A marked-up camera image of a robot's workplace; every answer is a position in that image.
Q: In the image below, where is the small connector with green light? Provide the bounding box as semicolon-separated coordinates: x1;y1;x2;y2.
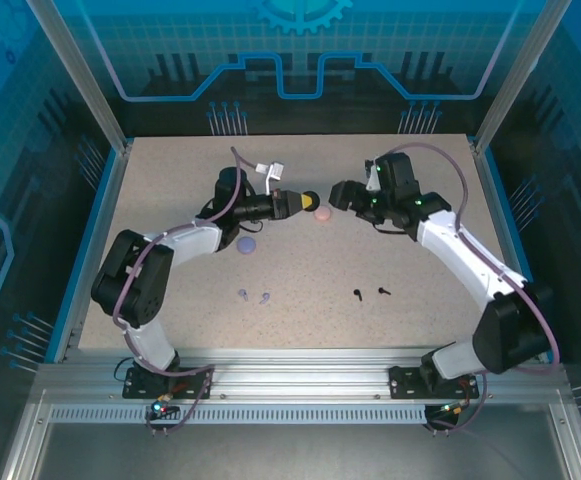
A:
148;397;180;422

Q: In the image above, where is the small connector with orange plug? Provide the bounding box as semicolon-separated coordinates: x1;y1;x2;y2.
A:
437;399;471;419

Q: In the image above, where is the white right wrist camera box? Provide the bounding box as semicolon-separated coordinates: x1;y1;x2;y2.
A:
363;158;382;192

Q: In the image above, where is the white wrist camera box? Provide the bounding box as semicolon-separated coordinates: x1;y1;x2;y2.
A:
363;158;382;192
253;159;287;197

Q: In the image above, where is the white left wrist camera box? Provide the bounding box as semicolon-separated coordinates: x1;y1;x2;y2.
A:
253;159;287;197

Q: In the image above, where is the thin black right wrist wire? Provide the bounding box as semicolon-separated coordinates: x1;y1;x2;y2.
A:
371;219;414;236

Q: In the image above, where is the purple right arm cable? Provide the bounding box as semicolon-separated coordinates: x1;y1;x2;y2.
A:
382;141;562;437

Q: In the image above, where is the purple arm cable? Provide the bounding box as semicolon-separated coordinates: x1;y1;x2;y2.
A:
113;146;271;439
382;141;562;437

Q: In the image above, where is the blue and aluminium side rail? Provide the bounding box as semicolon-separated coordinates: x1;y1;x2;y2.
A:
469;139;566;361
54;142;134;364

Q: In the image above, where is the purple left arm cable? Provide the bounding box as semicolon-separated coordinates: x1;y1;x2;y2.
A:
113;146;271;439

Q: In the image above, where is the aluminium frame post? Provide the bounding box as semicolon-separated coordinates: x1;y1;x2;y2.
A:
472;0;574;154
24;0;134;154

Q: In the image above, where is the aluminium mounting rail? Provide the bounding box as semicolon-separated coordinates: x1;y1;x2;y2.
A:
37;347;571;404

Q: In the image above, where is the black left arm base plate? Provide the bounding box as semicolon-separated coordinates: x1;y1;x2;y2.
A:
122;367;215;400

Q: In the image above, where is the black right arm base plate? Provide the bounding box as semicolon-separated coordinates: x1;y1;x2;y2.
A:
388;364;477;400

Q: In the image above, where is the slotted grey cable duct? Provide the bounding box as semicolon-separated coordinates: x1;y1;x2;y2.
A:
47;404;446;426

